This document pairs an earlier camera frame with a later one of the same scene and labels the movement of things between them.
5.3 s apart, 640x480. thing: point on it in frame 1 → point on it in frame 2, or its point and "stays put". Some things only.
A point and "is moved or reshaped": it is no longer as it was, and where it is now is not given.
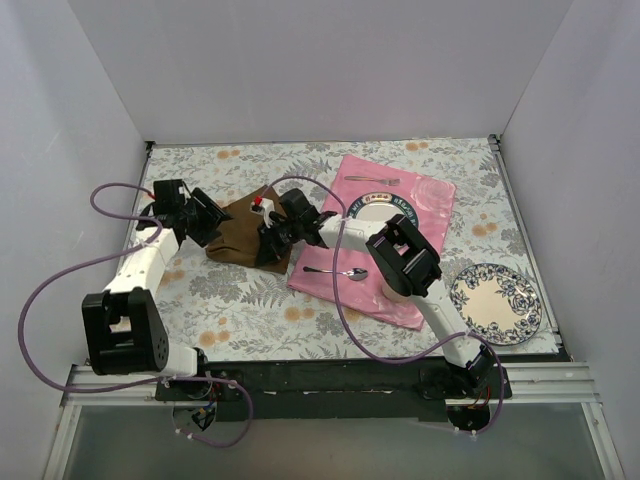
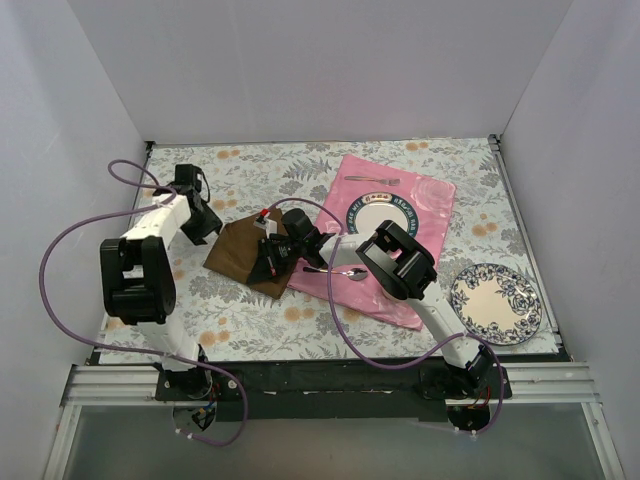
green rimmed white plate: (382, 206) stays put
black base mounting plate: (317, 390) stays put
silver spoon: (356, 274) stays put
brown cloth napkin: (237, 241) is moved or reshaped
